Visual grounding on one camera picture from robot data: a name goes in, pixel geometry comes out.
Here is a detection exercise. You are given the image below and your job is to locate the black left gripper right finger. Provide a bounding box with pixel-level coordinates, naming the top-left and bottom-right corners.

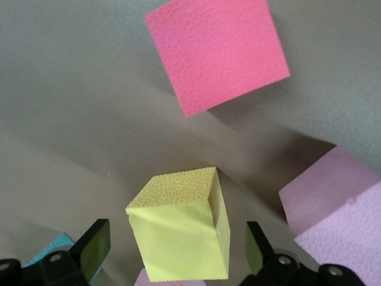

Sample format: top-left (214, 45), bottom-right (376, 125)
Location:
top-left (238, 220), bottom-right (366, 286)

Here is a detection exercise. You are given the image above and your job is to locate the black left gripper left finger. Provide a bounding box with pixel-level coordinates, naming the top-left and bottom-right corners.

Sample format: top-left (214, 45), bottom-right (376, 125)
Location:
top-left (0, 219), bottom-right (111, 286)

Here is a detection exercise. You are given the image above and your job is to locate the yellow foam cube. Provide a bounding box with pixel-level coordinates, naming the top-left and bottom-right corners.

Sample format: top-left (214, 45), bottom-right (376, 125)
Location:
top-left (125, 166), bottom-right (232, 282)

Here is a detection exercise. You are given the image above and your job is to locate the cyan foam cube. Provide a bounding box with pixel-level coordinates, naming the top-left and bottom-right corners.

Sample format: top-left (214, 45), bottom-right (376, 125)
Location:
top-left (23, 232), bottom-right (104, 285)

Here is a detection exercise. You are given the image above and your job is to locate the table cover sheet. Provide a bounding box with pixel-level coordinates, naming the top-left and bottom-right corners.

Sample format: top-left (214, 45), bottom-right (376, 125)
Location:
top-left (0, 0), bottom-right (381, 286)

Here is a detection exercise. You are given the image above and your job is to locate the deep pink foam cube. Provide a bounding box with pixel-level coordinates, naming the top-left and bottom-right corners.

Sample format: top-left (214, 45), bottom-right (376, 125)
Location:
top-left (144, 0), bottom-right (291, 118)

